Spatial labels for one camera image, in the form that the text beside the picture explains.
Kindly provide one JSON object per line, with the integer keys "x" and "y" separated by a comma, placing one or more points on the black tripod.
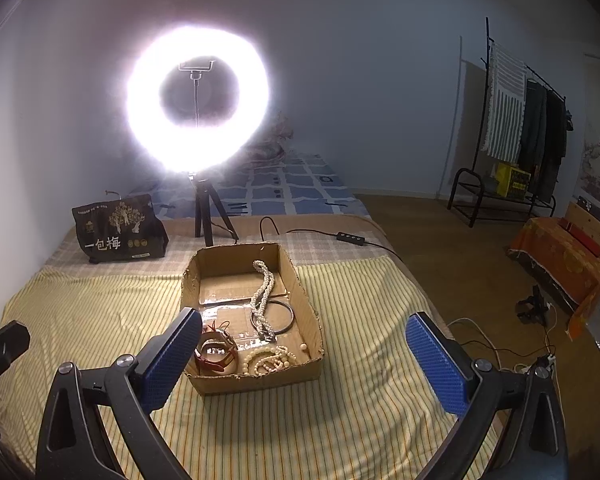
{"x": 202, "y": 210}

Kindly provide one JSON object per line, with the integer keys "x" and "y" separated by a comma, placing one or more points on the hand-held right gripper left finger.
{"x": 175, "y": 355}

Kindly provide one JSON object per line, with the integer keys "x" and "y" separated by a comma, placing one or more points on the dark metal bangle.
{"x": 292, "y": 316}

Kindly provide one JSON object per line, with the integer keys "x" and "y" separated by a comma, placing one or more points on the dark green garment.
{"x": 532, "y": 130}

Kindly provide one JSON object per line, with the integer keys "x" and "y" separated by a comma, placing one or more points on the floral bedding pile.
{"x": 275, "y": 140}

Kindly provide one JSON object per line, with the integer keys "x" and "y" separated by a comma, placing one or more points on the cardboard box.
{"x": 260, "y": 381}

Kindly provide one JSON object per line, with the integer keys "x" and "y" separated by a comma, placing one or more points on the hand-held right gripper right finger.
{"x": 437, "y": 360}

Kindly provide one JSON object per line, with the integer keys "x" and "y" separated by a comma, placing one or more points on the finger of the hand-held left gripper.
{"x": 7, "y": 342}

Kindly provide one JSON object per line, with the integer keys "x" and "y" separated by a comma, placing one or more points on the clear plastic bag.
{"x": 230, "y": 316}

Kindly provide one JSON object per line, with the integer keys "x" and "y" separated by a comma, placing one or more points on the black garment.
{"x": 555, "y": 145}

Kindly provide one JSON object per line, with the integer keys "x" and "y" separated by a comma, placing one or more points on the black clothes rack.
{"x": 510, "y": 199}

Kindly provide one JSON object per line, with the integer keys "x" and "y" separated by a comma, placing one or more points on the orange covered side table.
{"x": 555, "y": 260}

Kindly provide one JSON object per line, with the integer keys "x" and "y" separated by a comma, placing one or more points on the grey striped towel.
{"x": 502, "y": 110}

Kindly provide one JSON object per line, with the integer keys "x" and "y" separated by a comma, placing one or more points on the black printed snack bag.
{"x": 120, "y": 240}

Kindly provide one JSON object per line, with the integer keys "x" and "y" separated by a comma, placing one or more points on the yellow striped blanket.
{"x": 105, "y": 300}

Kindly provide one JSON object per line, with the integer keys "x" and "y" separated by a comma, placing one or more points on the red long box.
{"x": 580, "y": 235}

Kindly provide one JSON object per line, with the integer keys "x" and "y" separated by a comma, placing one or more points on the yellow box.
{"x": 512, "y": 180}

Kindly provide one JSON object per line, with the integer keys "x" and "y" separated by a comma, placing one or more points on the wooden box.
{"x": 596, "y": 226}

